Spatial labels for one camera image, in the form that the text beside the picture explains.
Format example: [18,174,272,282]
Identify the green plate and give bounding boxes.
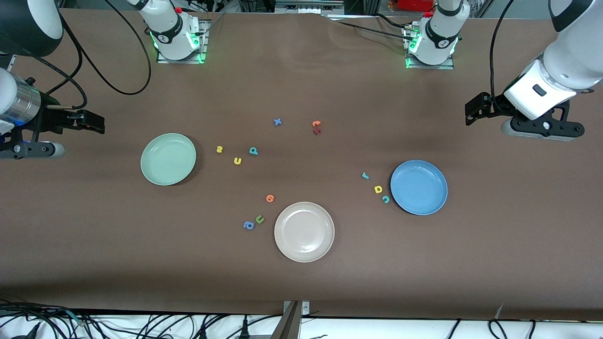
[140,133,197,186]

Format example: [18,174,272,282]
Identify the blue plate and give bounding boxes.
[390,160,448,216]

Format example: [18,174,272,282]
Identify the red background object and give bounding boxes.
[396,0,435,12]

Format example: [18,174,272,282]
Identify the beige plate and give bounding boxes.
[274,202,335,263]

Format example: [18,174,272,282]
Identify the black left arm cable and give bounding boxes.
[489,0,515,111]

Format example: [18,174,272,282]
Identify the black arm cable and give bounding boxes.
[45,0,152,110]
[489,0,515,111]

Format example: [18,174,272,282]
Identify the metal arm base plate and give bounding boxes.
[156,19,210,64]
[405,26,455,70]

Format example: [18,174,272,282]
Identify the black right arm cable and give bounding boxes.
[45,0,152,110]

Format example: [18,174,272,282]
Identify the black cable on table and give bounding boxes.
[374,13,414,29]
[330,17,411,39]

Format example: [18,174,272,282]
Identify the aluminium frame profile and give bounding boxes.
[276,0,344,15]

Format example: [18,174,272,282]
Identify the metal table edge bracket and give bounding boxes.
[271,300,311,339]

